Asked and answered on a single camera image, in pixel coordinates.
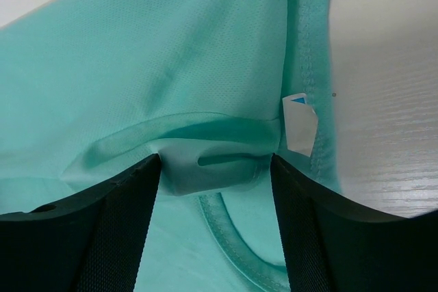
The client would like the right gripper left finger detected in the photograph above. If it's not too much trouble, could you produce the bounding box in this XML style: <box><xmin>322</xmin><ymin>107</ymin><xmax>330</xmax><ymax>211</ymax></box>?
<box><xmin>1</xmin><ymin>155</ymin><xmax>162</xmax><ymax>291</ymax></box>

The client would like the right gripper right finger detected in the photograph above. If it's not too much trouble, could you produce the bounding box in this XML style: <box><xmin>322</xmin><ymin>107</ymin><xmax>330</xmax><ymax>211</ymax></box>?
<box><xmin>270</xmin><ymin>155</ymin><xmax>437</xmax><ymax>291</ymax></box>

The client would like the teal t shirt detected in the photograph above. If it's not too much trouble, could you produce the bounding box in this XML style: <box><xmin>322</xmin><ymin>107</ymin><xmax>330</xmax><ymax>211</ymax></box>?
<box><xmin>1</xmin><ymin>0</ymin><xmax>339</xmax><ymax>291</ymax></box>

